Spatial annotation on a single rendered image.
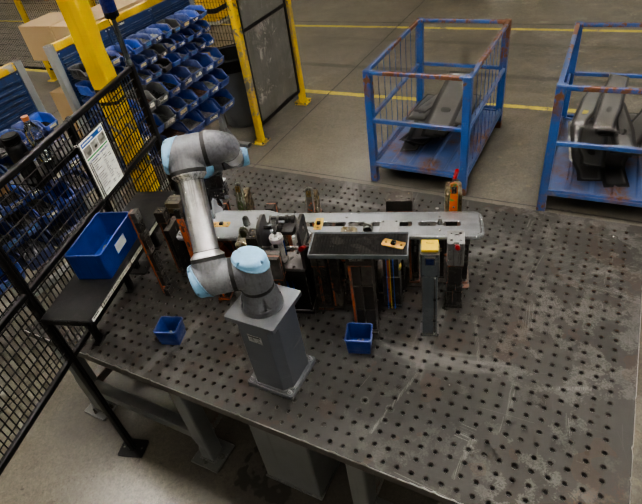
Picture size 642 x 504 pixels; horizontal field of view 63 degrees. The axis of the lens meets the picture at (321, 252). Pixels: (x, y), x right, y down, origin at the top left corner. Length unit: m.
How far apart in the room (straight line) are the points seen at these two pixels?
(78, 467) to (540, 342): 2.33
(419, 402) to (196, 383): 0.89
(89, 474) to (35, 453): 0.38
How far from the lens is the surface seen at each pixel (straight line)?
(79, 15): 2.78
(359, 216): 2.34
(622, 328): 2.38
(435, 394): 2.04
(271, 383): 2.08
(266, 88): 5.35
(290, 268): 2.18
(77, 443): 3.25
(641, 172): 4.37
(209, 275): 1.72
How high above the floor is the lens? 2.38
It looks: 39 degrees down
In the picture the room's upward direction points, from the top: 10 degrees counter-clockwise
